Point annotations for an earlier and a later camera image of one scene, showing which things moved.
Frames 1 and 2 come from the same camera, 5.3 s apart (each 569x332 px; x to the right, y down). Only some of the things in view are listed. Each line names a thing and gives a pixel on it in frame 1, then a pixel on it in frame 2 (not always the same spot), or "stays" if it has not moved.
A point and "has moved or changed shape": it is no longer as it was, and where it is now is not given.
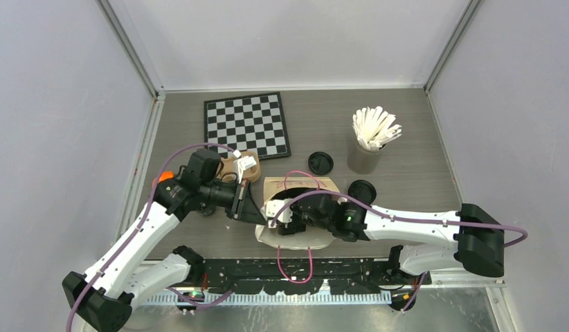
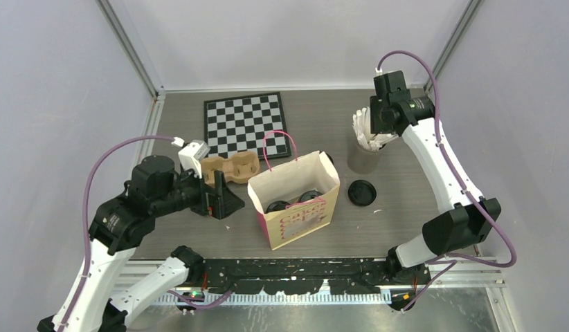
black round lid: x=363 y=190 stays
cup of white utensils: x=374 y=128 stays
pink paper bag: x=288 y=188 has moved or changed shape
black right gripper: x=296 y=225 → x=377 y=126
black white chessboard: x=249 y=123 stays
